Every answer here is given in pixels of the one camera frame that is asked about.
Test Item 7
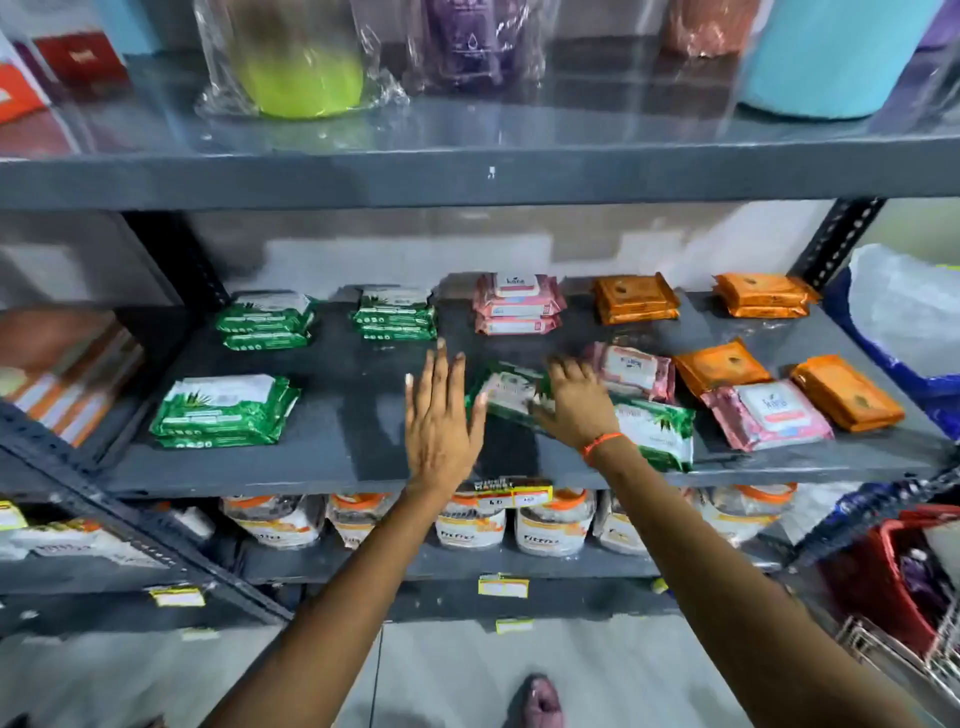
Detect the pink wet wipes packet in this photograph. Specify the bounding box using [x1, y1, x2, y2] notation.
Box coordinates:
[584, 342, 676, 404]
[472, 272, 568, 320]
[701, 380, 835, 454]
[474, 313, 562, 337]

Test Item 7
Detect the green wipes stack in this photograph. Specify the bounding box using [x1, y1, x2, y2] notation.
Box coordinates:
[149, 284, 438, 450]

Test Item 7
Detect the purple plastic container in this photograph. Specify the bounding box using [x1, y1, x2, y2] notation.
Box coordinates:
[916, 0, 960, 51]

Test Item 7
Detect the person's left hand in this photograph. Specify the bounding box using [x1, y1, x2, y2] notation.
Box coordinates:
[404, 337, 490, 496]

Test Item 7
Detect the orange wipes pack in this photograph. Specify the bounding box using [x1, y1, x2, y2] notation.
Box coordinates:
[791, 354, 907, 434]
[672, 338, 774, 399]

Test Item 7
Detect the person's right hand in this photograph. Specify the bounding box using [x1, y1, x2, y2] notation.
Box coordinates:
[528, 356, 624, 451]

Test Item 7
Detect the blue plastic sack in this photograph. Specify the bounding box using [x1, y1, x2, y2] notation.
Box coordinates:
[821, 266, 960, 442]

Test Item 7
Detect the person's right forearm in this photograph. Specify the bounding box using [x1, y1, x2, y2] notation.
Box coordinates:
[588, 438, 928, 728]

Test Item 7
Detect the green wipes pack handled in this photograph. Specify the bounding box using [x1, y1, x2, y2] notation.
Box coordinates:
[611, 397, 697, 474]
[464, 363, 560, 433]

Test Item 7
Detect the dark red box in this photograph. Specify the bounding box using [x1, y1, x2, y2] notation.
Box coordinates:
[33, 31, 130, 88]

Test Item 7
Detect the purple bottle in wrap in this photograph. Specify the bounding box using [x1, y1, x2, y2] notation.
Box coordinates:
[408, 0, 560, 93]

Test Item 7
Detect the row of white orange pouches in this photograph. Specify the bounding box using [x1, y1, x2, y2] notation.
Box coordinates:
[221, 483, 798, 558]

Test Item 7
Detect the red plastic basket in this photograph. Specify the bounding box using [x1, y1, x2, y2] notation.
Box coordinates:
[821, 503, 960, 660]

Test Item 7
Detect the teal plastic container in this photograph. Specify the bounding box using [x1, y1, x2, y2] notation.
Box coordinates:
[737, 0, 948, 121]

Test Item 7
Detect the person's left forearm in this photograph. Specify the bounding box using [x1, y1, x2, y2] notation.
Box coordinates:
[200, 483, 472, 728]

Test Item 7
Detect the white plastic bag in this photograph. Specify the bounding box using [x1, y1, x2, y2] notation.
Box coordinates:
[847, 243, 960, 380]

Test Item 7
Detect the small purple bottle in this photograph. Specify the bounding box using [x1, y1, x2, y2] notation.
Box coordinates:
[898, 549, 955, 628]

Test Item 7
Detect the light blue container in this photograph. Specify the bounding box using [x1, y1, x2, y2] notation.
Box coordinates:
[88, 0, 165, 55]

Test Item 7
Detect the white box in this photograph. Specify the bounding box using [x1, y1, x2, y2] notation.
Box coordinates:
[920, 521, 960, 590]

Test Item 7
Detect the row of small toiletry items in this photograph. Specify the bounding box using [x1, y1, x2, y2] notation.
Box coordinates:
[0, 498, 170, 571]

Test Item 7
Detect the grey metal shelf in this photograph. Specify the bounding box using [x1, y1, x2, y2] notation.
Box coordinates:
[0, 44, 960, 639]

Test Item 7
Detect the peach plastic cup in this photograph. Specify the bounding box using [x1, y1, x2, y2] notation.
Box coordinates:
[658, 0, 760, 60]

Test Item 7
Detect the pink right sandal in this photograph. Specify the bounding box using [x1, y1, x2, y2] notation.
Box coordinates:
[519, 673, 565, 728]

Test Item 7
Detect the metal wire shopping cart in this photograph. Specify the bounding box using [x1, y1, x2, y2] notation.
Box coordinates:
[833, 596, 960, 710]

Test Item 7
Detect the orange wipes stack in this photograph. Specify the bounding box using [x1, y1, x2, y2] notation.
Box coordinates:
[592, 272, 820, 326]

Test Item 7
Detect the black red yellow promo tag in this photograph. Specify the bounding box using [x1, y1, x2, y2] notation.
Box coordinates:
[455, 477, 555, 511]

